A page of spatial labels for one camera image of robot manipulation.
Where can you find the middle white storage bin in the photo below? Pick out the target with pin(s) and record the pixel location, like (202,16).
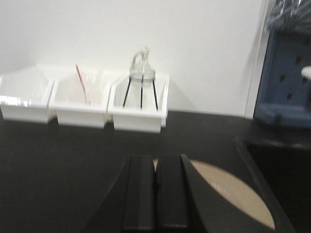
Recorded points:
(68,101)

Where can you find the glass alcohol lamp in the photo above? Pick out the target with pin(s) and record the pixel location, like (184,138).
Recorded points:
(140,69)

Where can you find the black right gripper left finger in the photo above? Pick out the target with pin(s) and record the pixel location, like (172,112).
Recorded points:
(128,207)

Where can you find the red white pipette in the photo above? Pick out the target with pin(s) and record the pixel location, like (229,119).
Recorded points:
(87,102)

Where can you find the left white storage bin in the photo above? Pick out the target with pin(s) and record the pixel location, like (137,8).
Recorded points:
(25,96)

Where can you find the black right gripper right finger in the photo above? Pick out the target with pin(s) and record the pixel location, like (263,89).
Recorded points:
(197,197)

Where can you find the white storage bin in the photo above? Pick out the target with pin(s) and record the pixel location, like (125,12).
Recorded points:
(25,96)
(68,101)
(131,117)

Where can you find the beige round plate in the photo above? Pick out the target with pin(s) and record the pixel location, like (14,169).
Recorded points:
(172,211)

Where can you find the right white storage bin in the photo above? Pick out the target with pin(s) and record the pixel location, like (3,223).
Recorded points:
(131,117)

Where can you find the black sink basin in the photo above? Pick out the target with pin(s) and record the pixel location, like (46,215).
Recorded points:
(282,175)

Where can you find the blue-grey pegboard drying rack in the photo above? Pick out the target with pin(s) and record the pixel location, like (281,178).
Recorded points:
(284,95)

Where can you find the white lab faucet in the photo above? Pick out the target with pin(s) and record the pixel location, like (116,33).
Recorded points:
(306,72)

